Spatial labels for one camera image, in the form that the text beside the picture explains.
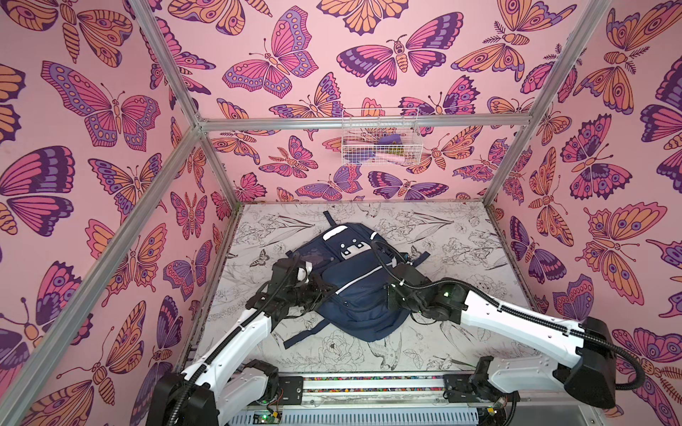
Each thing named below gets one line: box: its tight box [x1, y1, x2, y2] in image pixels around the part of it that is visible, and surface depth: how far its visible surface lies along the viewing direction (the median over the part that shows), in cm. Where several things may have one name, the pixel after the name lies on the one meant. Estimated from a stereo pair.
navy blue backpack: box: [283, 211, 431, 349], surface depth 82 cm
